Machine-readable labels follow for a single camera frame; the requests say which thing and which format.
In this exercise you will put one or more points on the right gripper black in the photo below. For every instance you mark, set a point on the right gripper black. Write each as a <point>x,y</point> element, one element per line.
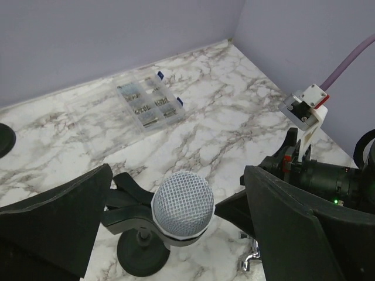
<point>347,186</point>

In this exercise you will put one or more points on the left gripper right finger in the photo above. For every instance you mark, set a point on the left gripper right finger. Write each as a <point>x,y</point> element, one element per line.
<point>301,236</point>

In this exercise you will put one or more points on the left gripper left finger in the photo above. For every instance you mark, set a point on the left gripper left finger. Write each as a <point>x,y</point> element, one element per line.
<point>52,234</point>

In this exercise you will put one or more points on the black round-base microphone stand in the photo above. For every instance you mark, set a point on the black round-base microphone stand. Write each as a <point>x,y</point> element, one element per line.
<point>142,249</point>

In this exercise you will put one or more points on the white microphone grey mesh head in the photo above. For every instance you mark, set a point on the white microphone grey mesh head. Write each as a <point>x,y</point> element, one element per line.
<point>183,205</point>

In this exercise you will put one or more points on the black tall round-base stand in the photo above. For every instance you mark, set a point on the black tall round-base stand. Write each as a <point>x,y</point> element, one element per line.
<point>7,139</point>

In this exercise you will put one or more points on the chrome faucet tap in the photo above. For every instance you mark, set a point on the chrome faucet tap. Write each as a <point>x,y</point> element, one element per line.
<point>253,257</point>

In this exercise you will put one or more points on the clear plastic screw box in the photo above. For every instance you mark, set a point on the clear plastic screw box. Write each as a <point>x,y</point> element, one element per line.
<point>123,110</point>

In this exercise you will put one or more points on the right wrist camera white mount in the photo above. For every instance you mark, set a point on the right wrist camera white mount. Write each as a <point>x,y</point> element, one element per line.
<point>305,109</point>

